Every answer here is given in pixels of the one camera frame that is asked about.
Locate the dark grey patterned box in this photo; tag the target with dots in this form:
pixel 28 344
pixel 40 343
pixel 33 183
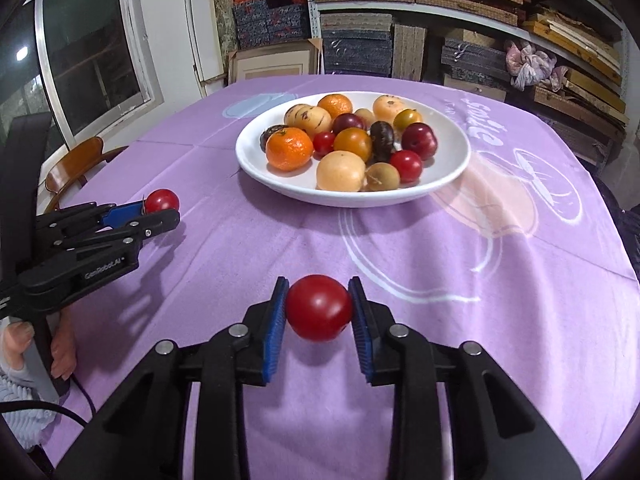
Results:
pixel 472 60

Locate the stack of wooden frames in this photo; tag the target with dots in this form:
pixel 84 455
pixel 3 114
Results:
pixel 580 60

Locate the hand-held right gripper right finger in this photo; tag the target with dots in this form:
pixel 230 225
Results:
pixel 362 335

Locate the green marble slab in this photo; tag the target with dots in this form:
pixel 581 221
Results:
pixel 222 25

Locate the beige picture frame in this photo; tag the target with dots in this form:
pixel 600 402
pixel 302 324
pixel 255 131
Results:
pixel 272 62

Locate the striped yellow pepino melon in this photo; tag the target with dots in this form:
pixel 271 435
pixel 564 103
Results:
pixel 320 121

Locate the grey metal shelf rack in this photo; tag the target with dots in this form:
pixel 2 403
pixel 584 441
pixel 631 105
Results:
pixel 310 20

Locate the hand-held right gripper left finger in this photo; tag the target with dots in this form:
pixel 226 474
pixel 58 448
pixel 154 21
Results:
pixel 276 335

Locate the pink cloth bundle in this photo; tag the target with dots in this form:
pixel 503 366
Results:
pixel 532 65

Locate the wooden chair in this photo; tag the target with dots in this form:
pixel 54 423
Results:
pixel 75 160

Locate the purple printed tablecloth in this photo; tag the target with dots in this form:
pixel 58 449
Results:
pixel 225 240

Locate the yellow-orange tomato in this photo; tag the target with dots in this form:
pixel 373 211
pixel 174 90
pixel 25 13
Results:
pixel 407 119

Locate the red cherry tomato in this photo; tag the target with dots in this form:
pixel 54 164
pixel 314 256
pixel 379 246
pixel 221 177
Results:
pixel 318 307
pixel 162 201
pixel 406 166
pixel 324 143

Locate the yellow round fruit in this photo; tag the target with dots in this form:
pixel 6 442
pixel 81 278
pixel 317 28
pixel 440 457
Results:
pixel 295 115
pixel 340 172

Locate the yellow pear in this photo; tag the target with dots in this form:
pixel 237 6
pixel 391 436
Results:
pixel 389 106

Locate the person's left hand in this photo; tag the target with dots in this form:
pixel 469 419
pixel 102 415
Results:
pixel 64 350

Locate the person's left forearm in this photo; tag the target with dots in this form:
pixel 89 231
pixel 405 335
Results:
pixel 17 385

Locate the stack of dark grey boxes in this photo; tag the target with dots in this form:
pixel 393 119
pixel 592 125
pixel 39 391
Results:
pixel 357 47

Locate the orange tomato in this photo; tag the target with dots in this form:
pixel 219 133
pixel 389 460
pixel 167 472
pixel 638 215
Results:
pixel 352 143

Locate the dark purple plum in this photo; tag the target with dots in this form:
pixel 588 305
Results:
pixel 348 122

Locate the white boards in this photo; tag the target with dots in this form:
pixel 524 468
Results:
pixel 197 35

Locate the upright woven tan boxes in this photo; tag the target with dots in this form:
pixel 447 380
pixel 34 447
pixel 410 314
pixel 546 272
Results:
pixel 409 52

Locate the stack of blue floral boxes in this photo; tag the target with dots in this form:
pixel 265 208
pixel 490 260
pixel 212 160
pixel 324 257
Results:
pixel 270 20

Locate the orange mandarin with stem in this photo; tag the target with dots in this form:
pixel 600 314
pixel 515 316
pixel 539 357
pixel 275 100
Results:
pixel 289 150

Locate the white-framed sliding window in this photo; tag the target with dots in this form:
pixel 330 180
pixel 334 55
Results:
pixel 85 45

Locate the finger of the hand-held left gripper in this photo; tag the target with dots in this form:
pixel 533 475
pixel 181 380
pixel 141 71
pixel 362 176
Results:
pixel 122 212
pixel 160 220

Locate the white oval plate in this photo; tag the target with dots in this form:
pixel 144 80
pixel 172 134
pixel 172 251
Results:
pixel 445 160

